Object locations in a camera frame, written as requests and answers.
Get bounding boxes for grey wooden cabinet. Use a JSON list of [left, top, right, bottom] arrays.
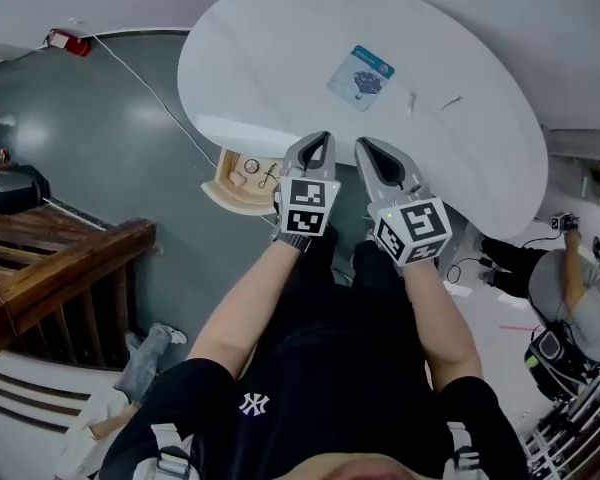
[[544, 127, 600, 209]]

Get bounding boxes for black cable with adapter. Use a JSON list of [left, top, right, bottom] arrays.
[[444, 255, 496, 284]]

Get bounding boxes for white kidney-shaped table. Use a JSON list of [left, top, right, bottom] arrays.
[[176, 0, 550, 242]]

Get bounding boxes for person's black t-shirt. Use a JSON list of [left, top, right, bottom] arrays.
[[97, 317, 529, 480]]

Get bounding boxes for person's left forearm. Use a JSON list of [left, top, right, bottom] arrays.
[[187, 240, 306, 377]]

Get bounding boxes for person's chin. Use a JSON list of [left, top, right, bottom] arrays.
[[289, 450, 431, 480]]

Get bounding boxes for blue product card packet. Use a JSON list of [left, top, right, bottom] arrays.
[[327, 44, 396, 113]]

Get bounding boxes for large wooden drawer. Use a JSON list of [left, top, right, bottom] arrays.
[[201, 147, 281, 217]]

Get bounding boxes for red fire extinguisher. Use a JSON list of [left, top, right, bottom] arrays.
[[44, 27, 94, 58]]

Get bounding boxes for person's black trousers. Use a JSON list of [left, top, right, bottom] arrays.
[[299, 225, 421, 349]]

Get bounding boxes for grey backpack strap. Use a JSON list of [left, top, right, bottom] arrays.
[[447, 421, 484, 480], [132, 421, 201, 480]]

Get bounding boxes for white stair steps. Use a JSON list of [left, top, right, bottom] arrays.
[[0, 352, 121, 480]]

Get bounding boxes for white floor cable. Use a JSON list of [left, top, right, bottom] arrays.
[[68, 17, 281, 227]]

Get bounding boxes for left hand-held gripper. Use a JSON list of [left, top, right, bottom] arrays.
[[272, 130, 342, 239]]

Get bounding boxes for person's right forearm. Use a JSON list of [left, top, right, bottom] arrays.
[[402, 260, 484, 394]]

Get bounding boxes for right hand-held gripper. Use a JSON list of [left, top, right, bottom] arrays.
[[354, 136, 454, 269]]

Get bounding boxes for dark wrist watch band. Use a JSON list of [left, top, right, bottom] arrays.
[[272, 231, 312, 253]]

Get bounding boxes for brown wooden stair railing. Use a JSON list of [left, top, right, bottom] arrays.
[[0, 207, 159, 372]]

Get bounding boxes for black hard case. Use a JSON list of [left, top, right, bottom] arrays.
[[0, 164, 52, 215]]

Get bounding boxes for white storage rack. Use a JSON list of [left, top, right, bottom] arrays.
[[519, 367, 600, 480]]

